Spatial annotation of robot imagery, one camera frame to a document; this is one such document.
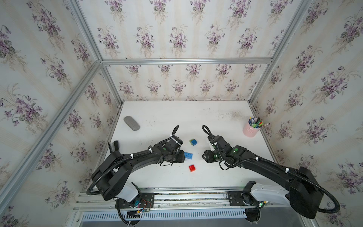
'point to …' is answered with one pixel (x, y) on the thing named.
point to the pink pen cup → (249, 131)
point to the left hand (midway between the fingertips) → (184, 158)
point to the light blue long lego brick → (188, 155)
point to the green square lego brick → (190, 142)
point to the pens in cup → (256, 123)
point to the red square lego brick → (192, 168)
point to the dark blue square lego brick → (194, 142)
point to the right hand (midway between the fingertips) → (207, 156)
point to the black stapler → (113, 146)
